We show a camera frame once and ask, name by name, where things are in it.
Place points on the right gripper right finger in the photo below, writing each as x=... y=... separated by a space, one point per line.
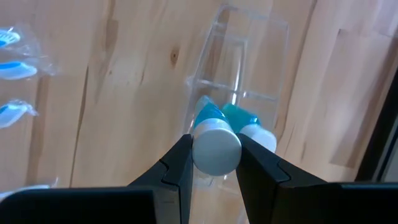
x=264 y=186

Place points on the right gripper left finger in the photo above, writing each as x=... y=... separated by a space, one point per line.
x=174 y=174

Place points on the small blue mouthwash bottle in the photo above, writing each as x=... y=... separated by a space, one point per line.
x=216 y=149
x=239 y=119

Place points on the clear acrylic organizer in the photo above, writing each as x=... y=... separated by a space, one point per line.
x=236 y=62

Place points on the blue toothbrush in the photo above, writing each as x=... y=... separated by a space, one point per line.
x=12 y=112
x=18 y=71
x=7 y=37

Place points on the black aluminium table frame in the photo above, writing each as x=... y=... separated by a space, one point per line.
x=379 y=140

